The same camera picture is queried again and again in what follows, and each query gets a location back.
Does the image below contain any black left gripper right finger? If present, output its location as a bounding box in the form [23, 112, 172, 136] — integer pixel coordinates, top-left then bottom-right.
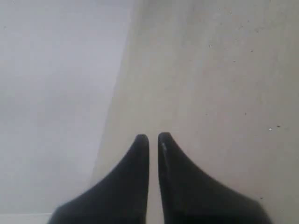
[157, 133, 271, 224]

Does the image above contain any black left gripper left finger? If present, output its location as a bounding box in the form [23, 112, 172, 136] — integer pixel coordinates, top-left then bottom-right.
[49, 134, 150, 224]

